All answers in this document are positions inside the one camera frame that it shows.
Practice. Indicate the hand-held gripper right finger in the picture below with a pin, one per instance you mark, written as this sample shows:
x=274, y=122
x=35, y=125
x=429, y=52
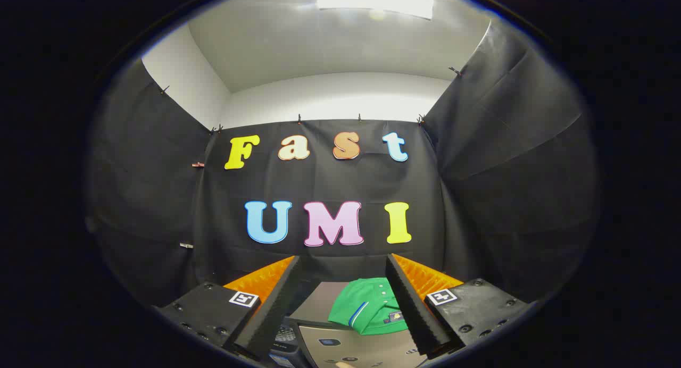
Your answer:
x=412, y=309

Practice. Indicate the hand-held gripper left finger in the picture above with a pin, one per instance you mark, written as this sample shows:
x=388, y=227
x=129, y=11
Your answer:
x=276, y=304

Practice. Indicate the dark washing machine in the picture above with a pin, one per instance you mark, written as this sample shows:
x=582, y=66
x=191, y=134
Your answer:
x=284, y=337

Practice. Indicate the green polo shirt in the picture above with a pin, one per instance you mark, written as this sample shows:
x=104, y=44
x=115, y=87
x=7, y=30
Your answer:
x=367, y=307

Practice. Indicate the black backdrop cloth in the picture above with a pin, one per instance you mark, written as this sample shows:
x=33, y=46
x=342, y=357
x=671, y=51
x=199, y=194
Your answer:
x=346, y=182

